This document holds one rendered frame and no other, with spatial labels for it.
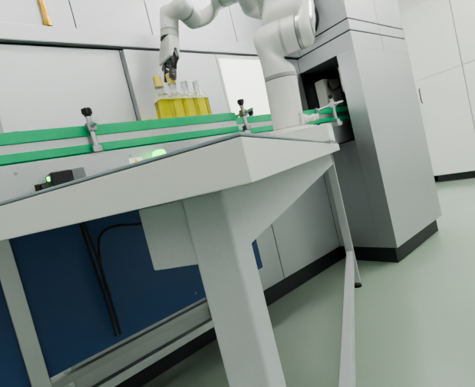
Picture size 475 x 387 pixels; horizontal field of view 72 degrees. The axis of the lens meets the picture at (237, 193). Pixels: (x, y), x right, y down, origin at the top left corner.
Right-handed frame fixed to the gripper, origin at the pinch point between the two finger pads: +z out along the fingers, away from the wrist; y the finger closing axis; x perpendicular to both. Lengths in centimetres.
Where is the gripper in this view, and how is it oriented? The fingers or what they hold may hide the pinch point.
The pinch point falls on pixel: (169, 76)
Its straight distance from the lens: 140.5
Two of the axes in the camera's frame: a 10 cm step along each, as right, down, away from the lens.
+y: 6.0, -1.0, -7.9
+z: 0.4, 9.9, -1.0
